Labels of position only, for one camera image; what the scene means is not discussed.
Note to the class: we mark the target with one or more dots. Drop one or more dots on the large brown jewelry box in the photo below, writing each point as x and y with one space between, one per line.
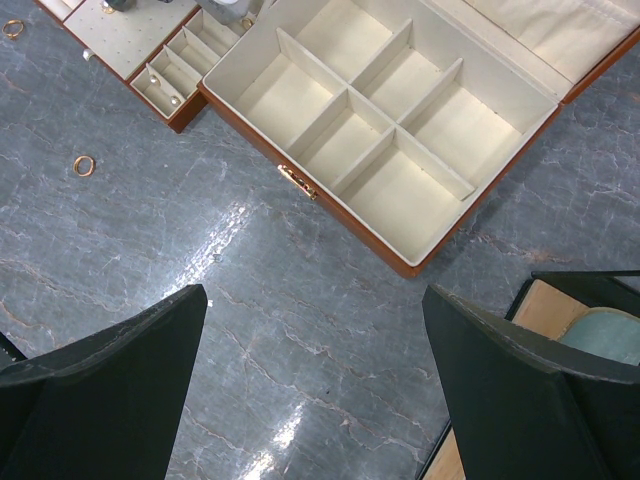
400 116

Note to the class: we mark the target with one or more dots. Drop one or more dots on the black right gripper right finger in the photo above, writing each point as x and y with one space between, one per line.
523 406

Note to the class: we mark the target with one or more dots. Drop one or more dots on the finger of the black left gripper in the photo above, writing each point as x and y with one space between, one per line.
122 5

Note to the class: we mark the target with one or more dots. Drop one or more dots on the black wire rack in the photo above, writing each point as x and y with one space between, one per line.
608 289

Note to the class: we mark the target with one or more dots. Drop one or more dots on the light blue oblong plate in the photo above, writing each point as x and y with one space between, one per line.
607 333

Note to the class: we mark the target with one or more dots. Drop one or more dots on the small brown jewelry tray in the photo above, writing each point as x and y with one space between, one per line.
177 41

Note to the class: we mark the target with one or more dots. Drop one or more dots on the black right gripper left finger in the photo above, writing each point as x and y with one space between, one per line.
107 406

